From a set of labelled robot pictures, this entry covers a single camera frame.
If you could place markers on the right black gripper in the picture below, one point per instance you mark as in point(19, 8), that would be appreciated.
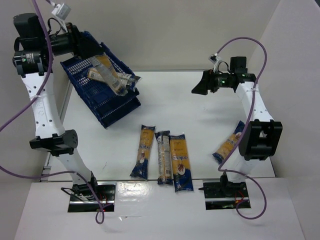
point(211, 81)

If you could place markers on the wide yellow spaghetti bag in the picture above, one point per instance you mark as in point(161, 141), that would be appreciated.
point(180, 161)

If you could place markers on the left spaghetti bag on table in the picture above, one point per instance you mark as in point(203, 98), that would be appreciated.
point(140, 169)

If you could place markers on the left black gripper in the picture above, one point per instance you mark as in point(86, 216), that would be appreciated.
point(75, 41)

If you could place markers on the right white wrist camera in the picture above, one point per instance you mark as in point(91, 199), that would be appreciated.
point(216, 60)

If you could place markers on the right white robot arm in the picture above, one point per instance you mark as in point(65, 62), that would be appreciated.
point(261, 137)

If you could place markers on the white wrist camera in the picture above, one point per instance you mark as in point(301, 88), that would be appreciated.
point(60, 12)
point(216, 60)

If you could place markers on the blue stacked plastic trays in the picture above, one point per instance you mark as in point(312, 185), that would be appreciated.
point(107, 107)

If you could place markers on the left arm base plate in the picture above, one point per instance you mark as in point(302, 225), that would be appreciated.
point(106, 193)

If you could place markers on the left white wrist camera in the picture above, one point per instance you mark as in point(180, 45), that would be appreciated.
point(60, 12)

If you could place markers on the pasta bag in tray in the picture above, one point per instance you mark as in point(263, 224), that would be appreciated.
point(130, 79)

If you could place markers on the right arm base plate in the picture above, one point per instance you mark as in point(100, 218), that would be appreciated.
point(220, 194)

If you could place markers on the grasped blue yellow spaghetti bag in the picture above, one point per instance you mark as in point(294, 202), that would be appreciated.
point(103, 71)

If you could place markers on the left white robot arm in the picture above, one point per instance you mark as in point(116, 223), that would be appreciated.
point(33, 57)

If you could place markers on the far right spaghetti bag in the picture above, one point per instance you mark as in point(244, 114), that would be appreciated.
point(225, 148)

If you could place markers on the middle dark spaghetti bag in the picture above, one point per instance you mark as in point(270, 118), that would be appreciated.
point(164, 158)

